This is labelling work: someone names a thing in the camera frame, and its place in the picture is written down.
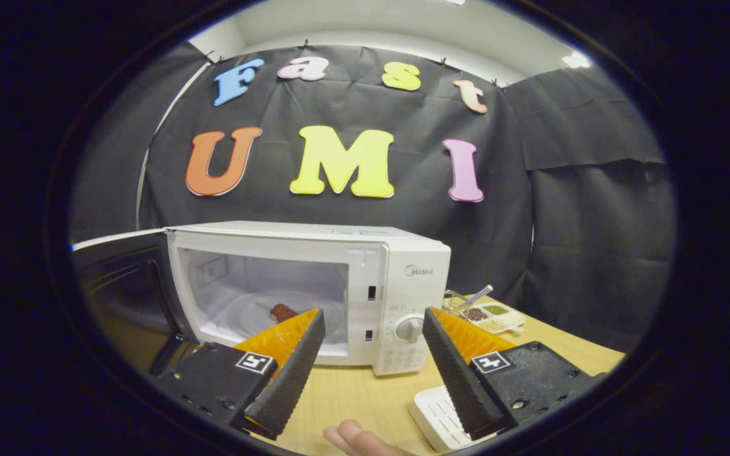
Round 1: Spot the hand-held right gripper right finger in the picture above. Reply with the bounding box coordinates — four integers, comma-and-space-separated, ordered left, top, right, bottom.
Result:
422, 307, 601, 442

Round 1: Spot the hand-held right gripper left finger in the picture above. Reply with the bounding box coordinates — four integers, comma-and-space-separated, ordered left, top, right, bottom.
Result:
153, 308, 326, 441

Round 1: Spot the white ridged plate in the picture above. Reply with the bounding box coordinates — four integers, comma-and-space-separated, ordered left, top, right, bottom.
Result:
408, 385, 500, 453

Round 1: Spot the glass turntable plate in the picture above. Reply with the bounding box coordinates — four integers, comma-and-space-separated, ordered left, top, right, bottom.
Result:
213, 291, 348, 346

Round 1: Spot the white microwave oven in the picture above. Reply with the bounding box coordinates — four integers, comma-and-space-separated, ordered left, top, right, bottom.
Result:
72, 220, 452, 378

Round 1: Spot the white divided seasoning tray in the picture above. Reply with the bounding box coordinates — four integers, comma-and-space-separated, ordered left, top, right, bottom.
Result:
460, 303, 527, 336

